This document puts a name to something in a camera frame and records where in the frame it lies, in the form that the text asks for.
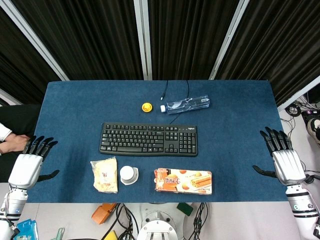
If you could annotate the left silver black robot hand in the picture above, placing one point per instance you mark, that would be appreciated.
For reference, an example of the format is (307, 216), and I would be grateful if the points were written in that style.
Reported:
(25, 170)

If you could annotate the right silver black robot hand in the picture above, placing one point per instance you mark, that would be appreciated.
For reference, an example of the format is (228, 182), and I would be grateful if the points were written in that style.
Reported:
(287, 165)

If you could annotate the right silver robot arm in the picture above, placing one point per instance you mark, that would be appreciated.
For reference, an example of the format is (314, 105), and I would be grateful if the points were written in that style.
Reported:
(303, 207)

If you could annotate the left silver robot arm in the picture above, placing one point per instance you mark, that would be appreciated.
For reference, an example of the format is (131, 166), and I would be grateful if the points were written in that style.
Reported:
(11, 205)

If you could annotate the person's bare hand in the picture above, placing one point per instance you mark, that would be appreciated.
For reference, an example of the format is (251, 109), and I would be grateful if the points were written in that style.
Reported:
(13, 142)

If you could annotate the black computer keyboard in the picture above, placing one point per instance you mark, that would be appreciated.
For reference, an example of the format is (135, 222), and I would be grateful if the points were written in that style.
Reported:
(148, 139)

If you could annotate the white sneaker shoe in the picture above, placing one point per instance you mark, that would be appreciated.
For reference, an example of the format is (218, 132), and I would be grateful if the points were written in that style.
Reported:
(314, 128)

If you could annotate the person's black clothed body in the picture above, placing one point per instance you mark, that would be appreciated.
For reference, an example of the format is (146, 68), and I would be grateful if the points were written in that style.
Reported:
(17, 125)

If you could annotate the blue snack package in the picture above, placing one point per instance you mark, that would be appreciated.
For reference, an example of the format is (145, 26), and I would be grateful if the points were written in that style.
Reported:
(26, 230)

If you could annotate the clear bag of bread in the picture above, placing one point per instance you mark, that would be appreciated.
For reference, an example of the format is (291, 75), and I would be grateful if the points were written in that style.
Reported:
(105, 174)

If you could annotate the orange box on floor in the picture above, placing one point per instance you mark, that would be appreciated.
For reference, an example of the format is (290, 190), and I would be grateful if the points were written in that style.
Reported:
(103, 212)

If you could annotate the white round plastic cup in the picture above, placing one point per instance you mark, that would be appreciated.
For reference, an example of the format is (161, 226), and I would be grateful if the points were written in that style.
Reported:
(128, 175)

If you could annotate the orange wafer roll snack box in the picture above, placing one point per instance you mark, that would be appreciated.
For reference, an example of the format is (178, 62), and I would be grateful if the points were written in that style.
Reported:
(183, 181)

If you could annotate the yellow sponge block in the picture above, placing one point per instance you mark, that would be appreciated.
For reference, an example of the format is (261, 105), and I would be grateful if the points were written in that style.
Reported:
(112, 236)

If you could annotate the green block on floor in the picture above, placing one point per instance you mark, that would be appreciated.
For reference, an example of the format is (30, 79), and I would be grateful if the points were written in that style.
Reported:
(185, 209)

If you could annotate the clear plastic water bottle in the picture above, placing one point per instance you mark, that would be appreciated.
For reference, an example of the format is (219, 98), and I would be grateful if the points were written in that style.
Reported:
(186, 104)

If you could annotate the blue table cloth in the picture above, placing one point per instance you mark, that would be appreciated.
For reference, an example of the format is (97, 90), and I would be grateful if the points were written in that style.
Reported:
(160, 140)

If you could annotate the small yellow rubber duck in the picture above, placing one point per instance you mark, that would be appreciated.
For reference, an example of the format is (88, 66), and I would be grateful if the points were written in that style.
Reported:
(147, 107)

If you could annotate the white robot torso base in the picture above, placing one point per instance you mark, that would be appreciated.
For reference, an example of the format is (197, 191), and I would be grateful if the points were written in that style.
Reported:
(156, 225)

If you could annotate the white frame post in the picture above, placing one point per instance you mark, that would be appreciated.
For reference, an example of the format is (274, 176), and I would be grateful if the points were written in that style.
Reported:
(298, 93)
(228, 38)
(32, 38)
(143, 40)

